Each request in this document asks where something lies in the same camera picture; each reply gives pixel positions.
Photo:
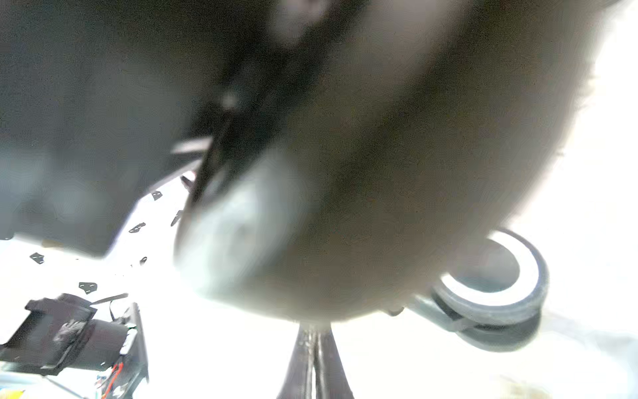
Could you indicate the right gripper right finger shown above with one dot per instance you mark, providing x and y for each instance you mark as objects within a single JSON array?
[{"x": 330, "y": 377}]

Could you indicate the pink hard-shell suitcase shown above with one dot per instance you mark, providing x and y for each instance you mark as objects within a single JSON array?
[{"x": 354, "y": 148}]

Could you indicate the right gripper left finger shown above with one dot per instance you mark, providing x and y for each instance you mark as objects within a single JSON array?
[{"x": 299, "y": 377}]

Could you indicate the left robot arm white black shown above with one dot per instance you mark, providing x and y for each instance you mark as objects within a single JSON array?
[{"x": 63, "y": 333}]

